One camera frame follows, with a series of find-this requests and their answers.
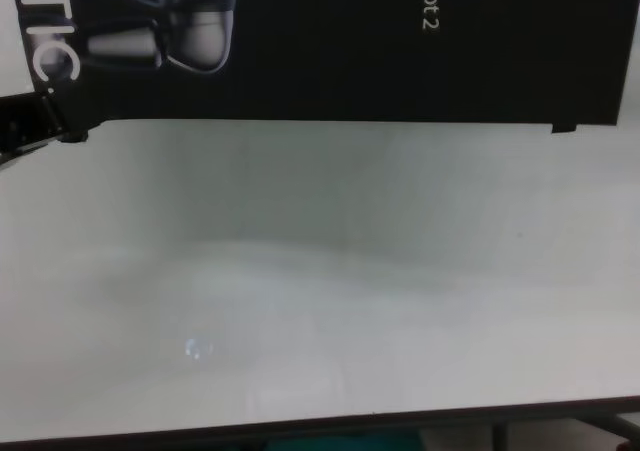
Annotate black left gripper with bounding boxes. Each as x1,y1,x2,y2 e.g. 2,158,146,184
0,92,70,159

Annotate black robot print poster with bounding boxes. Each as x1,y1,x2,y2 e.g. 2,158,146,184
9,0,640,123

